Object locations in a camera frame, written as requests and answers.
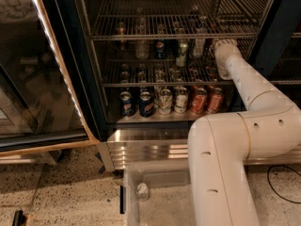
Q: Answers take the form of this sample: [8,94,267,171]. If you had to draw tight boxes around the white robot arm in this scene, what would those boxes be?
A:
[188,40,301,226]

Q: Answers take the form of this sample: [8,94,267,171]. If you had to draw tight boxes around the top wire shelf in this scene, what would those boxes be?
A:
[91,0,272,40]

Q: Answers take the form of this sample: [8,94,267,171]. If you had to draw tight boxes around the clear bottle middle shelf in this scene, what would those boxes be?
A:
[135,16,150,59]

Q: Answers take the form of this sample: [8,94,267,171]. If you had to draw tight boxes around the middle wire shelf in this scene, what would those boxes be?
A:
[101,40,252,89]

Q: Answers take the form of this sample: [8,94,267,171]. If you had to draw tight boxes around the wire shelf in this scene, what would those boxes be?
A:
[101,40,252,89]
[91,0,272,40]

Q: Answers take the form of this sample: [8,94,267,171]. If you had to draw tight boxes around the green can middle shelf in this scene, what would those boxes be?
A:
[176,40,189,67]

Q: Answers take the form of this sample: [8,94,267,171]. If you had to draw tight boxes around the white can middle shelf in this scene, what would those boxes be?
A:
[193,39,205,58]

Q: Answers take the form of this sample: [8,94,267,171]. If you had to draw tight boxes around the open glass fridge door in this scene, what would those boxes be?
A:
[0,0,97,160]

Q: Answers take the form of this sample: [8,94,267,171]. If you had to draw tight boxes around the stainless steel fridge cabinet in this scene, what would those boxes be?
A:
[42,0,300,170]

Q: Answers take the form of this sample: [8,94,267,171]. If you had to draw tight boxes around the clear glass in bin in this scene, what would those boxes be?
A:
[136,183,149,202]

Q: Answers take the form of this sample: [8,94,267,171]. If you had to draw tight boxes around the left white green can bottom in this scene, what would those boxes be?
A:
[159,89,172,115]

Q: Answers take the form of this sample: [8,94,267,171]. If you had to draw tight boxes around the right white green can bottom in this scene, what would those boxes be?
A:
[174,88,188,113]

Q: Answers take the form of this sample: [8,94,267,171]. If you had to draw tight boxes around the left orange can bottom shelf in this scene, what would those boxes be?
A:
[190,88,207,114]

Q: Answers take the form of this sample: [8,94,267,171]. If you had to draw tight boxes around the clear plastic storage bin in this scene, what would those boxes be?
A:
[120,159,196,226]

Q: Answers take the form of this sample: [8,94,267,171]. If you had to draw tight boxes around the black cable on floor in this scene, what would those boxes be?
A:
[266,164,301,205]

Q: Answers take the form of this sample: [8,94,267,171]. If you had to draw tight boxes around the pepsi can middle shelf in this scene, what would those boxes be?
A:
[155,40,166,59]

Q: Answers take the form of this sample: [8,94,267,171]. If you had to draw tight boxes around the right orange can bottom shelf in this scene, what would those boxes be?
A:
[207,88,224,113]

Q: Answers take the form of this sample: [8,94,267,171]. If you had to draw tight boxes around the white green can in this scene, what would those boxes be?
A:
[159,89,172,115]
[174,88,188,113]

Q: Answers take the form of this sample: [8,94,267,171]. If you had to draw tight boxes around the right pepsi can bottom shelf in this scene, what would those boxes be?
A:
[139,91,153,117]

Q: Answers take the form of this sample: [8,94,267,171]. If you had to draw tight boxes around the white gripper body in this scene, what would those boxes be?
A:
[214,39,240,62]

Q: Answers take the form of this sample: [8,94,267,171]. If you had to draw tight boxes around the orange can shelf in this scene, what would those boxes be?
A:
[207,88,224,113]
[190,88,207,114]

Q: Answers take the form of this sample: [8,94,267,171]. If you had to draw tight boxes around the black object floor corner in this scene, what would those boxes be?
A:
[12,210,24,226]

